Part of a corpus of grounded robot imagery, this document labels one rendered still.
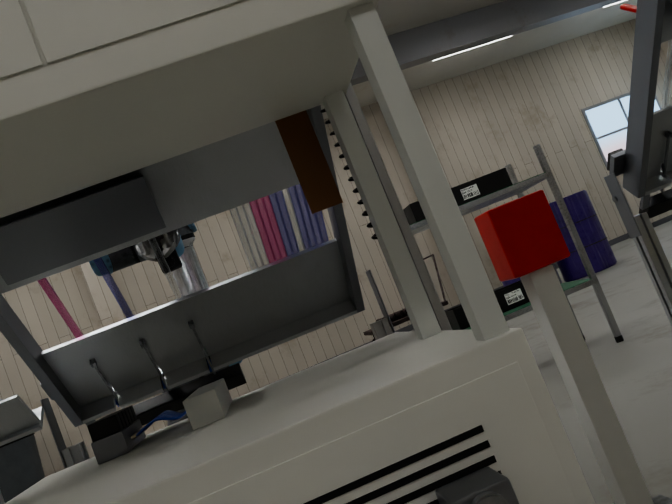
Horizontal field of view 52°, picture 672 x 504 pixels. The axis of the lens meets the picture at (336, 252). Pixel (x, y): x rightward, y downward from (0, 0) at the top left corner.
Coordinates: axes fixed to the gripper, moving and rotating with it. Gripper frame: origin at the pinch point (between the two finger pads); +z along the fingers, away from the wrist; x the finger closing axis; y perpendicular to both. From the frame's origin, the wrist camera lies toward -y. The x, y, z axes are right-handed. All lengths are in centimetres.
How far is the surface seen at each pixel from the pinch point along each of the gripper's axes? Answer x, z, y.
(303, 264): 27.4, -1.8, -14.2
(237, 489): 6, 81, 10
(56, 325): -217, -689, -333
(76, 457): -33.5, 2.1, -36.1
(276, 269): 21.4, -1.4, -12.8
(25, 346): -30.0, 4.4, -5.5
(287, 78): 28, 45, 37
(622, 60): 712, -820, -316
